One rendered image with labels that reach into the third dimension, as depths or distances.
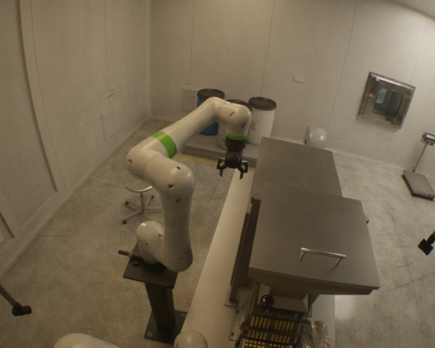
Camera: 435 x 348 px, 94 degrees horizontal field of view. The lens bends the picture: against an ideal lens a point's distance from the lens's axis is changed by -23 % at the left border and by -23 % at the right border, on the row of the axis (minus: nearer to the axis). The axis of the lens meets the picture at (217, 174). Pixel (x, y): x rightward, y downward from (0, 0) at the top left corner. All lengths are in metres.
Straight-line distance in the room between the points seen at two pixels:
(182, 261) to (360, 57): 3.83
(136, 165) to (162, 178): 0.12
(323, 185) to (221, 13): 3.34
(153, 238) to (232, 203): 0.86
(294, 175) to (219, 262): 0.64
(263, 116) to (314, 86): 1.04
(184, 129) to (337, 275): 0.73
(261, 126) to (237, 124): 2.68
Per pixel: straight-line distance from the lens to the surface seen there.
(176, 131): 1.00
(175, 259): 1.07
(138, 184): 2.59
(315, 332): 1.24
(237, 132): 1.11
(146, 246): 1.17
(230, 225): 1.71
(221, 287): 1.44
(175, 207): 0.86
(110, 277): 2.48
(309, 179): 1.30
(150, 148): 0.92
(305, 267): 0.68
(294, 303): 1.03
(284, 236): 0.73
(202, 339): 0.90
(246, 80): 4.26
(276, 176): 1.25
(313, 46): 4.14
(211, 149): 3.67
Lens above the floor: 2.04
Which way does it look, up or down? 36 degrees down
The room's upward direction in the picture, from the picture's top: 6 degrees clockwise
